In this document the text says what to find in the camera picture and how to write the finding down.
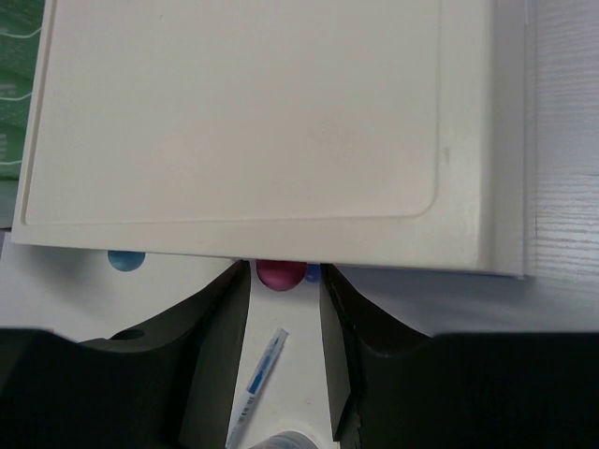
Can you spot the blue wide bottom drawer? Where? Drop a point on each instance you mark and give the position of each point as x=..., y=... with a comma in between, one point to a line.
x=313, y=273

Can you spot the green plastic file rack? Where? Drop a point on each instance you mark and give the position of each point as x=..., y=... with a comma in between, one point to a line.
x=21, y=23

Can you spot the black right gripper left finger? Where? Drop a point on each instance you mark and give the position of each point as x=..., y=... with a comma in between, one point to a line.
x=167, y=382

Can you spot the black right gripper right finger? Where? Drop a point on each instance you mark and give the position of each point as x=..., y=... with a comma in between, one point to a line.
x=390, y=386

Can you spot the white mini drawer cabinet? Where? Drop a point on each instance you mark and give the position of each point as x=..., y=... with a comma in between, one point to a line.
x=364, y=133

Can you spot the light blue small drawer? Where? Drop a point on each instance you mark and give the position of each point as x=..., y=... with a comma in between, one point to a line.
x=126, y=261

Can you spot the pink small drawer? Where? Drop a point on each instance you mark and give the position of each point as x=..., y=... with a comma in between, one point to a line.
x=280, y=276

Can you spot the light blue pen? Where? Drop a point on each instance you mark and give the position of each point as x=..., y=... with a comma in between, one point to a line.
x=242, y=414

